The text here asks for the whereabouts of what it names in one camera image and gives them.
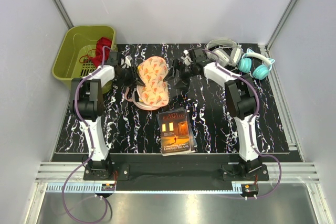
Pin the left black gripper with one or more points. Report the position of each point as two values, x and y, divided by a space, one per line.
134 77

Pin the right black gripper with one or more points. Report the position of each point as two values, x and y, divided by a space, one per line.
184 83

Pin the pink patterned mesh laundry bag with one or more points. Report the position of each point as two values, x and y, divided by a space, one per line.
155 93

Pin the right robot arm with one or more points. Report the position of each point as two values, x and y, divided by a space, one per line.
241 99

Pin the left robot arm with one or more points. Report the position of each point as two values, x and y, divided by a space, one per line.
87 104

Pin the red bra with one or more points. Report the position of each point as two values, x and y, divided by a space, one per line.
101 51

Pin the orange paperback book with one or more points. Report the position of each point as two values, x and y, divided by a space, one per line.
176 133

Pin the white grey headphones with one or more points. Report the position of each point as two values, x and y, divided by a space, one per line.
227 52

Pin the olive green plastic basket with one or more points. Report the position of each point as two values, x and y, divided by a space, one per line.
74 59

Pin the teal cat-ear headphones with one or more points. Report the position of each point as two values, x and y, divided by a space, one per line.
259 65

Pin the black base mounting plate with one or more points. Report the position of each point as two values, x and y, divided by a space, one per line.
186 172

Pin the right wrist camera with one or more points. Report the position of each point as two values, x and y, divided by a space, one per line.
194 56

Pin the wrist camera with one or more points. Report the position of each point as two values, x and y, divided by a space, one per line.
194 56
118 59

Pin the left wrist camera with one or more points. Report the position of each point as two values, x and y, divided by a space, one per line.
118 59

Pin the aluminium frame rail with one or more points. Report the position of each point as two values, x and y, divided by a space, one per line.
168 191

